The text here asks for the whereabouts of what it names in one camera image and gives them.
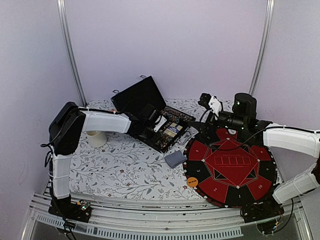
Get white dealer button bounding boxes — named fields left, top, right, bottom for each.
left=227, top=128, right=237, bottom=135

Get orange big blind button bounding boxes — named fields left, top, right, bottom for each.
left=186, top=177, right=199, bottom=188

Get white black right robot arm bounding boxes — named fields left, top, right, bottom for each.
left=184, top=93, right=320, bottom=222

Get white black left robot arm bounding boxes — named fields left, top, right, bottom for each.
left=41, top=101, right=162, bottom=223

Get open black poker chip case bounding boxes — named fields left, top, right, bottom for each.
left=111, top=76, right=195, bottom=153

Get front row poker chips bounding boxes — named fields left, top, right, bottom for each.
left=155, top=132, right=174, bottom=153

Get row poker chips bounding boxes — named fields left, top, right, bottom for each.
left=162, top=108, right=195, bottom=124
left=155, top=132, right=174, bottom=153

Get blue boxed card deck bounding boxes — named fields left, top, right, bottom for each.
left=165, top=123, right=183, bottom=136

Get back row poker chips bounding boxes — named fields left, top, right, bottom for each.
left=162, top=108, right=195, bottom=124

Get floral white table mat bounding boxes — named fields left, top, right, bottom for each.
left=51, top=98, right=261, bottom=201

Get grey card deck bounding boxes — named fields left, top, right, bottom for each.
left=164, top=151, right=187, bottom=169

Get round red black poker mat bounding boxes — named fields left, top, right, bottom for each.
left=182, top=128, right=278, bottom=208

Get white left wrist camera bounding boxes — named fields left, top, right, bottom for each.
left=153, top=116, right=167, bottom=132

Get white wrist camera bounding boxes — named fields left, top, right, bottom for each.
left=153, top=116, right=167, bottom=132
left=208, top=96, right=222, bottom=117

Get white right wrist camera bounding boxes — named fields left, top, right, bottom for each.
left=208, top=96, right=222, bottom=117

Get right aluminium frame post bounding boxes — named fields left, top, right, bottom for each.
left=248, top=0, right=275, bottom=96

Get aluminium frame post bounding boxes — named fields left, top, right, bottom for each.
left=56, top=0, right=88, bottom=106
left=248, top=0, right=275, bottom=96

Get left aluminium frame post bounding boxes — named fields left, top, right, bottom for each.
left=56, top=0, right=88, bottom=106

